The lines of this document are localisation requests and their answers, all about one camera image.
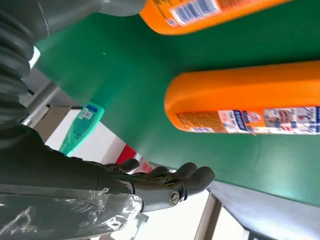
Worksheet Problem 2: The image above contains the teal plastic bottle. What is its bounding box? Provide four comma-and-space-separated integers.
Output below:
59, 101, 105, 157

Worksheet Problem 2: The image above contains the green table mat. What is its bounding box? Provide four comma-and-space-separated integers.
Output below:
35, 0, 320, 208

